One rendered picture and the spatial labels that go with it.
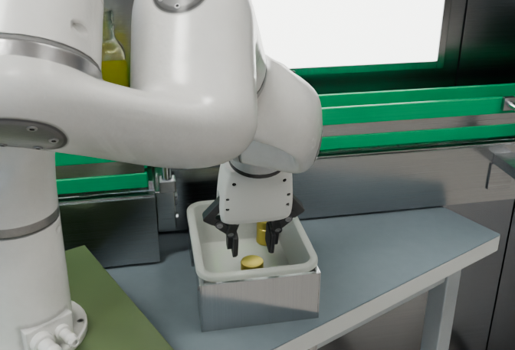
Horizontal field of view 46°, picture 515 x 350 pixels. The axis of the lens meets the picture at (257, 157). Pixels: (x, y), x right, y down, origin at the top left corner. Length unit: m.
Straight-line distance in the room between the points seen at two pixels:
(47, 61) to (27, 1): 0.03
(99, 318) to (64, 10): 0.52
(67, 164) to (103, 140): 0.62
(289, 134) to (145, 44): 0.21
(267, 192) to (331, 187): 0.34
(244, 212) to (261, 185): 0.05
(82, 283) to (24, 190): 0.25
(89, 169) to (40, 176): 0.33
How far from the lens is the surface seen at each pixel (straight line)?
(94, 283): 0.85
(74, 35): 0.33
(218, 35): 0.38
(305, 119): 0.56
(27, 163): 0.62
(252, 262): 0.90
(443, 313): 1.23
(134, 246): 1.01
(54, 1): 0.33
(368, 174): 1.13
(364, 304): 0.95
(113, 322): 0.77
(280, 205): 0.82
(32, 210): 0.65
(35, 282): 0.69
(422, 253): 1.08
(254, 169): 0.75
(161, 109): 0.34
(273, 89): 0.53
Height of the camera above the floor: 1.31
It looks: 24 degrees down
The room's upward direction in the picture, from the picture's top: straight up
